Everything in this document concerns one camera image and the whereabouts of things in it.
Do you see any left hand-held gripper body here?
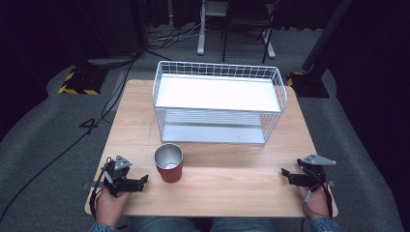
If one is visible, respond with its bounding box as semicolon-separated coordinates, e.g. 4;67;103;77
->
102;155;136;198

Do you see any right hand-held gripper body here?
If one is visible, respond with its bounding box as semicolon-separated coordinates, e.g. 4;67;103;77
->
296;153;337;189

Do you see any red cup with metal inside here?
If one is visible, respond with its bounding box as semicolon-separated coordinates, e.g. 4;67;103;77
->
153;142;185;184

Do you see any white wire two-tier rack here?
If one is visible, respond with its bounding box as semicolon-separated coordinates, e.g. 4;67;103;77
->
151;60;288;146

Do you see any person's right hand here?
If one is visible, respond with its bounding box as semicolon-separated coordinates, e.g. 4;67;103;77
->
297;184;333;221

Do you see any person's left hand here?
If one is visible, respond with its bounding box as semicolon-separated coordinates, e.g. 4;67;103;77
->
95;188;132;227

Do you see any black yellow striped stand base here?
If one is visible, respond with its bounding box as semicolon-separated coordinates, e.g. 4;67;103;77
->
57;65;110;97
285;71;331;99

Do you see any black slanted stand pole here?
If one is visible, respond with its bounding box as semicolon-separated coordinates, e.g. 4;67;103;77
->
301;0;354;73

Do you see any black metal chair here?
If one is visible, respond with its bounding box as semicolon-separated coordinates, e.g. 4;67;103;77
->
220;0;284;65

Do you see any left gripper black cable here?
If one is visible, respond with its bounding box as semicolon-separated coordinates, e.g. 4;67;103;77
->
88;157;114;220

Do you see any long black floor cable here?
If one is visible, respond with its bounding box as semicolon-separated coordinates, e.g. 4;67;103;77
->
0;51;143;223

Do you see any bundle of floor cables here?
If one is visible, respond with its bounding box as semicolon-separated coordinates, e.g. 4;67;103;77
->
146;18;207;44

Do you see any white desk frame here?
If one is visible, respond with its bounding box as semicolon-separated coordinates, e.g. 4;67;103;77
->
196;0;278;60

